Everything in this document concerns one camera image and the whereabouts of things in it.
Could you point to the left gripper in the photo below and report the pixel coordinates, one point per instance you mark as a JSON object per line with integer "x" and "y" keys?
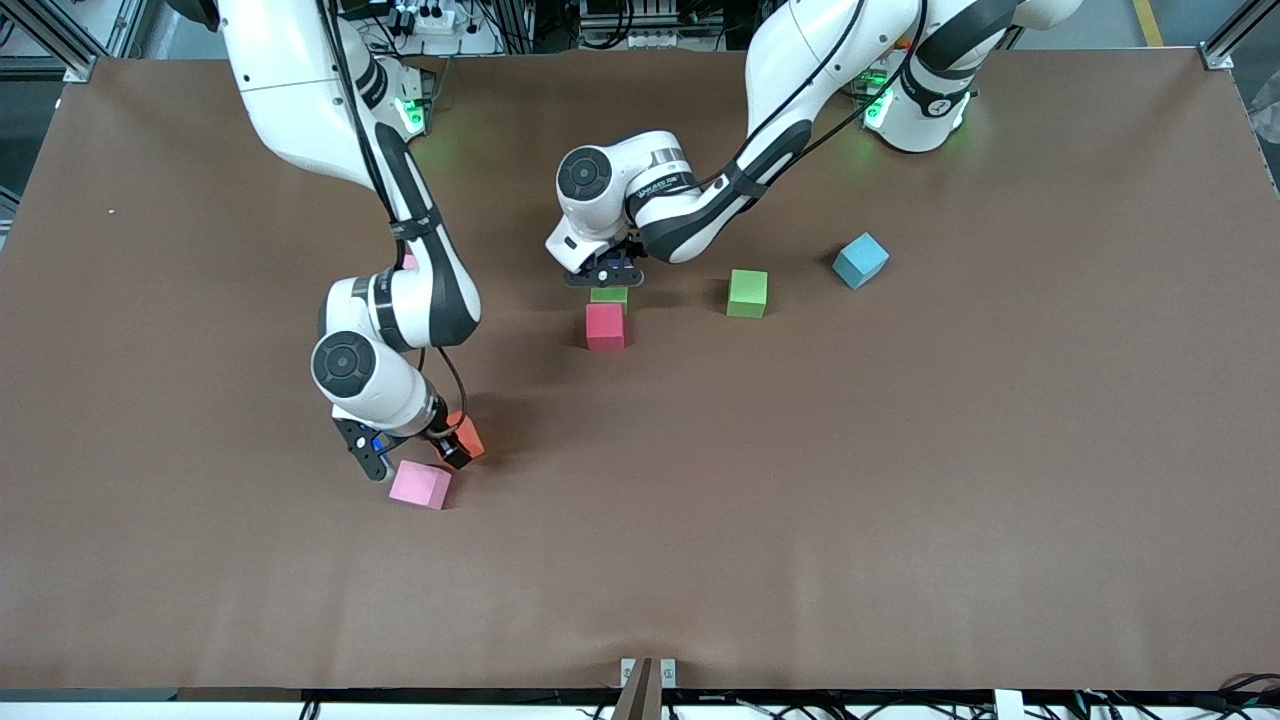
{"x": 632, "y": 246}

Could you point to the green foam cube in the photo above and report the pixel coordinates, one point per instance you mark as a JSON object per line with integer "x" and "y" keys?
{"x": 747, "y": 293}
{"x": 610, "y": 296}

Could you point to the red foam cube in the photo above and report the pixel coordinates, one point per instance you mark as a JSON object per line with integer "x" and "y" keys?
{"x": 605, "y": 327}

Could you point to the orange foam cube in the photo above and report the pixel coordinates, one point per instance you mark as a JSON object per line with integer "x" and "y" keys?
{"x": 474, "y": 435}

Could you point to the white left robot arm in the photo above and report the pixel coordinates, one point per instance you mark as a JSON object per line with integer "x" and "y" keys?
{"x": 800, "y": 60}

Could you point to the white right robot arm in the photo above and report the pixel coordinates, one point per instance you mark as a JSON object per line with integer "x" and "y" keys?
{"x": 290, "y": 90}

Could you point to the metal equipment rack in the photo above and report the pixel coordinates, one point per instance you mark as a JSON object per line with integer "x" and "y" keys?
{"x": 650, "y": 38}

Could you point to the light blue foam cube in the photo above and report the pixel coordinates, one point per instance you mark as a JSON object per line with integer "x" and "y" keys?
{"x": 860, "y": 260}

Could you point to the white power strip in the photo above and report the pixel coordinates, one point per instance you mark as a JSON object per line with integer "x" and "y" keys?
{"x": 440, "y": 20}

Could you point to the white tag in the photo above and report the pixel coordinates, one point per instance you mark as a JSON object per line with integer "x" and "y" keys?
{"x": 1008, "y": 705}

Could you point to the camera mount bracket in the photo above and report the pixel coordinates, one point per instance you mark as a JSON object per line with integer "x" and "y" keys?
{"x": 640, "y": 690}

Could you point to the aluminium frame profile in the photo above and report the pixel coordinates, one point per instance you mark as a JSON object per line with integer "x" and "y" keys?
{"x": 75, "y": 65}
{"x": 1215, "y": 57}

